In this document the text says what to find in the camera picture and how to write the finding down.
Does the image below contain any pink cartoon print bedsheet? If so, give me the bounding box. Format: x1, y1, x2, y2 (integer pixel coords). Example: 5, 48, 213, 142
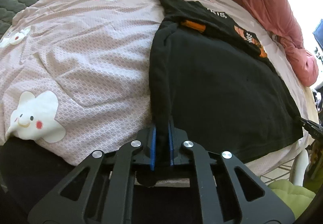
1, 0, 316, 175

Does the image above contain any black sock with orange labels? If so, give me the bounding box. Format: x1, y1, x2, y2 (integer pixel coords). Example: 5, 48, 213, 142
234, 25, 267, 58

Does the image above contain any green cushion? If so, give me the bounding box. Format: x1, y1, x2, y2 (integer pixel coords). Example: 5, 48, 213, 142
268, 179, 316, 219

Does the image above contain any orange black knit sock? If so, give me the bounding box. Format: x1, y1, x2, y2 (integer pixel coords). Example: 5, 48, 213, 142
181, 20, 206, 33

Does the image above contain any black garment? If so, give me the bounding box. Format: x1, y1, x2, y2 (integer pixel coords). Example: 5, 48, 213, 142
149, 0, 303, 166

